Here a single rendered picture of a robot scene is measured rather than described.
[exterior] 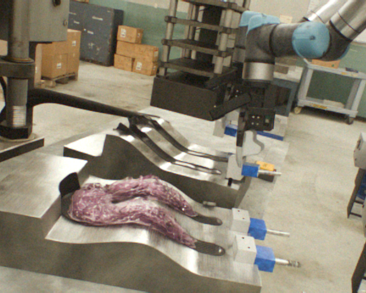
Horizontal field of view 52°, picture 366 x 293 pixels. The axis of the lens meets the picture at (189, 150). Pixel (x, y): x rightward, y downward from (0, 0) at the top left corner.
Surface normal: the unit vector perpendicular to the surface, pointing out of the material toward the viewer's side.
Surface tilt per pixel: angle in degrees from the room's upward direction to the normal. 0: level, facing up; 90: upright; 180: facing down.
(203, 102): 90
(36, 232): 90
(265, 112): 82
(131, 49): 88
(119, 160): 90
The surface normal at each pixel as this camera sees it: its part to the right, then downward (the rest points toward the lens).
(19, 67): 0.54, 0.37
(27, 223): -0.04, 0.33
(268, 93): -0.31, 0.12
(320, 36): 0.68, 0.18
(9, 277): 0.18, -0.93
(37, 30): 0.93, 0.27
